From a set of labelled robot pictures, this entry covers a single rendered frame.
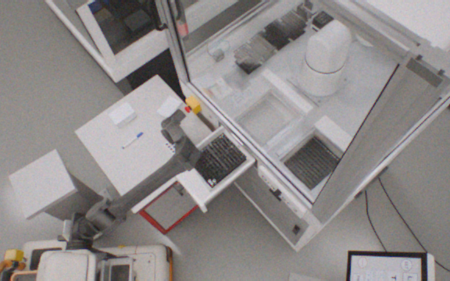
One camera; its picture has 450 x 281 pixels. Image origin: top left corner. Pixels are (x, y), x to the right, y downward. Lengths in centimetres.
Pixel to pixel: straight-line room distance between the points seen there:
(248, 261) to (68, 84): 215
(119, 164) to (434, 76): 160
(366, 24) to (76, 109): 278
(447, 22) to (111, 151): 166
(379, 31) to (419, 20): 10
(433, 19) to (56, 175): 182
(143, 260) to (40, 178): 76
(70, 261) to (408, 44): 106
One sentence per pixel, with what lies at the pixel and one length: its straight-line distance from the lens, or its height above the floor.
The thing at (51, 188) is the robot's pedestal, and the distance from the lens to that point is 205.
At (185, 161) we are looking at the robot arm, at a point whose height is 137.
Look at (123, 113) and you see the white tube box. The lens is 201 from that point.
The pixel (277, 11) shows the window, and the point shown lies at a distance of 86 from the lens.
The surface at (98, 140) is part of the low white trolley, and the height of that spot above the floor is 76.
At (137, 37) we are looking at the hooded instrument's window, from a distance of 206.
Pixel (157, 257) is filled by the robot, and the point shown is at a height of 28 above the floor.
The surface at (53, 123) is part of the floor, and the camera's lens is 323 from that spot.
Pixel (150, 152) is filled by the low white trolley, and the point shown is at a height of 76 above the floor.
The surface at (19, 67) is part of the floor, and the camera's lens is 376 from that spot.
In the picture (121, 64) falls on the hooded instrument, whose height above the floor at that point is 91.
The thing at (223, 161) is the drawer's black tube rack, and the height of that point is 89.
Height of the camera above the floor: 245
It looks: 63 degrees down
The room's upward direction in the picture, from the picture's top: 9 degrees counter-clockwise
